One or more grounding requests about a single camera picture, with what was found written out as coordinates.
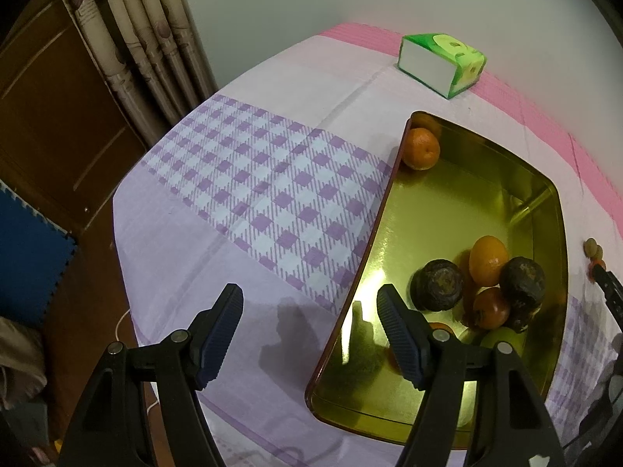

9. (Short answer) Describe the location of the orange-red tomato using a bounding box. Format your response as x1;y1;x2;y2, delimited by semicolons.
472;286;512;329

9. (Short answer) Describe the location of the dark purple mangosteen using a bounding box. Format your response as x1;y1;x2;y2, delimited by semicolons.
506;302;542;334
500;256;547;309
410;259;465;312

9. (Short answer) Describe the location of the green tomato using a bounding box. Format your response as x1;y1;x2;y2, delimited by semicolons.
479;327;521;351

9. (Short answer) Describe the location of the brown wooden door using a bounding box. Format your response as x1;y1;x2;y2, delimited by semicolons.
0;0;151;234

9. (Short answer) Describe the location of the white cable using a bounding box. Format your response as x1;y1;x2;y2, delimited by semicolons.
116;307;160;412

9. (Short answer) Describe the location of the beige cloth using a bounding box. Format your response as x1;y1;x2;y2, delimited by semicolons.
0;316;47;409

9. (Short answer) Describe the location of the beige patterned curtain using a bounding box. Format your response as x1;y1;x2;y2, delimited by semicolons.
53;0;217;151

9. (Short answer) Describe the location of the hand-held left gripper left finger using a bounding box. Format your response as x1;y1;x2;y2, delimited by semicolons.
57;282;244;467

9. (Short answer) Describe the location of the red and gold tin box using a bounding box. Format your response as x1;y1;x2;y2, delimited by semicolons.
306;111;569;451

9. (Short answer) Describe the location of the orange mandarin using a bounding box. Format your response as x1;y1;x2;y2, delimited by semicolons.
386;321;457;373
468;235;510;288
401;127;442;171

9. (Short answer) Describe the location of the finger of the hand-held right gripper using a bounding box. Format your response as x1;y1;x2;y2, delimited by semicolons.
591;265;623;336

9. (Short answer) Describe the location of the green tissue box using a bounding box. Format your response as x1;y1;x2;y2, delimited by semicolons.
398;33;487;99

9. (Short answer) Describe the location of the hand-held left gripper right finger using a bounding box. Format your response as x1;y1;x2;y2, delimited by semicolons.
377;283;568;467

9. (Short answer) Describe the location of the blue foam mat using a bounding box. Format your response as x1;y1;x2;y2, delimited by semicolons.
0;182;79;329

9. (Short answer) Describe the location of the purple checkered tablecloth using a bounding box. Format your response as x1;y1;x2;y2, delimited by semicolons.
112;34;623;467

